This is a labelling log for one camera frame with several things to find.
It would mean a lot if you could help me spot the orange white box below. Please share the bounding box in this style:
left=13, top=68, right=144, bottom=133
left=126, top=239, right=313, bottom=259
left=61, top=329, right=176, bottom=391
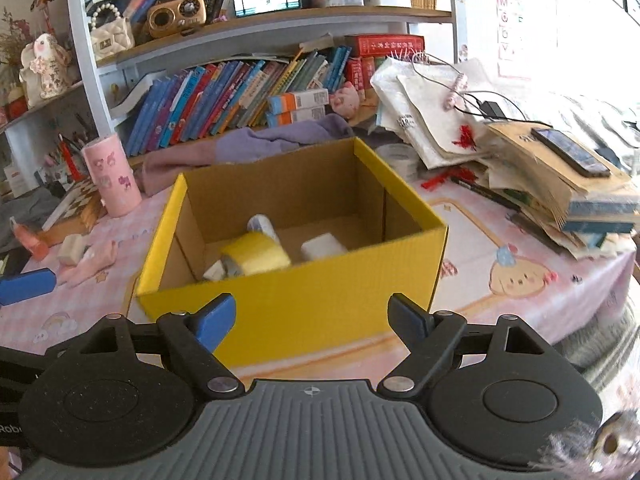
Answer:
left=268, top=88, right=329, bottom=115

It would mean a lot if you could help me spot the grey folded garment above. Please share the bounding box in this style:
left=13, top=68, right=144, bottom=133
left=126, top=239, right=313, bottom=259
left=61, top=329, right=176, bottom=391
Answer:
left=0, top=188, right=61, bottom=252

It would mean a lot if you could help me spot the red thick dictionary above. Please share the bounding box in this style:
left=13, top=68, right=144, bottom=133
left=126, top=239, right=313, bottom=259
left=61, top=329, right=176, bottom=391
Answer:
left=344, top=34, right=425, bottom=58

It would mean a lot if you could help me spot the stack of papers and books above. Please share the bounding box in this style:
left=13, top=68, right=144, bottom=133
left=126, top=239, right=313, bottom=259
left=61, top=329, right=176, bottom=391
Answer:
left=371, top=55, right=639, bottom=258

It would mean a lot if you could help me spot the wooden chessboard box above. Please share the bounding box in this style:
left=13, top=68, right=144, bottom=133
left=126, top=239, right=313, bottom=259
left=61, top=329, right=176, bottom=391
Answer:
left=37, top=178, right=106, bottom=246

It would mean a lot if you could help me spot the pink spray bottle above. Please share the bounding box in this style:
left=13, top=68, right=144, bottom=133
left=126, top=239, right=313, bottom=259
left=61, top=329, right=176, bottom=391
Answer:
left=10, top=217, right=49, bottom=261

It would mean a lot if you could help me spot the large white charger block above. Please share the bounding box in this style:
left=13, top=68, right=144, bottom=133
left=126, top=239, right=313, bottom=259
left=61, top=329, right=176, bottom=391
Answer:
left=300, top=233, right=347, bottom=261

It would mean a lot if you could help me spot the pink fuzzy sock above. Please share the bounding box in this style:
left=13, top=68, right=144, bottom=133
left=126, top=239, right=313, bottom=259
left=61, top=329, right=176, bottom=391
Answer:
left=56, top=240, right=118, bottom=287

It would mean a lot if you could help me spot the small white plug adapter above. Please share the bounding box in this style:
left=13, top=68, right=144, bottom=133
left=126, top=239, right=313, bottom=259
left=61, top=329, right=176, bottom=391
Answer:
left=203, top=260, right=228, bottom=282

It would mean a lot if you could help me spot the white bookshelf frame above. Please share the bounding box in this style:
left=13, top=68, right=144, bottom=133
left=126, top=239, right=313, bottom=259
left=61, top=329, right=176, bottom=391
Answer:
left=6, top=0, right=468, bottom=184

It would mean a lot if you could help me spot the yellow clear tape roll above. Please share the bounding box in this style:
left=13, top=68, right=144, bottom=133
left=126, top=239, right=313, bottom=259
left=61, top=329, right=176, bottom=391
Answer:
left=220, top=232, right=292, bottom=278

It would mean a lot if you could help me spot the yellow cardboard box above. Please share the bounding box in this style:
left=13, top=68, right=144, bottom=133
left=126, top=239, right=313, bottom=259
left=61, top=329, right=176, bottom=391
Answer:
left=136, top=138, right=448, bottom=368

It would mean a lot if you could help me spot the white quilted purse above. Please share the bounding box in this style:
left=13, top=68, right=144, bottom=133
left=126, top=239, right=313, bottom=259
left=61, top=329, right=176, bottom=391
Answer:
left=90, top=2, right=134, bottom=61

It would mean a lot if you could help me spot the blue white spray bottle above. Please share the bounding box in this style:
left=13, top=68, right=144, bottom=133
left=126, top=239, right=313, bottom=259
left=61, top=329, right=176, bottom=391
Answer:
left=247, top=214, right=281, bottom=245

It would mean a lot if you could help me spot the pink purple cloth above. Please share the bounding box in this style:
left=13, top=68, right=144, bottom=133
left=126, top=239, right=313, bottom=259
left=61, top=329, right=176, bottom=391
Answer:
left=134, top=114, right=354, bottom=196

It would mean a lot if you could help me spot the row of leaning books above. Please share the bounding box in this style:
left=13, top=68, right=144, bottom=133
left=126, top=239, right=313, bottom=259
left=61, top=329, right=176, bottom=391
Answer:
left=125, top=46, right=352, bottom=157

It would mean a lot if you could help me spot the pink pig plush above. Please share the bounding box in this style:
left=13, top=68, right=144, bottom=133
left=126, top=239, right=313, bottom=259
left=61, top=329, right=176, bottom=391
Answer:
left=330, top=81, right=360, bottom=120

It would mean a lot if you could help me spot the pink cylindrical container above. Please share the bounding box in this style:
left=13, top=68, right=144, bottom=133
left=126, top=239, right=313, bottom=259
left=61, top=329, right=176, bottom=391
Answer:
left=81, top=133, right=142, bottom=218

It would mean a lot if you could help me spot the black smartphone on books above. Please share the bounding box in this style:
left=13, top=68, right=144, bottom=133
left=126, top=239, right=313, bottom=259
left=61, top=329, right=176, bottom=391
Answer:
left=530, top=128, right=611, bottom=178

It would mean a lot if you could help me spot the wooden retro radio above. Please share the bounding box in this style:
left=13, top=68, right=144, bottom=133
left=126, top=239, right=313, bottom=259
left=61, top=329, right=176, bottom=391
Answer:
left=146, top=0, right=206, bottom=39

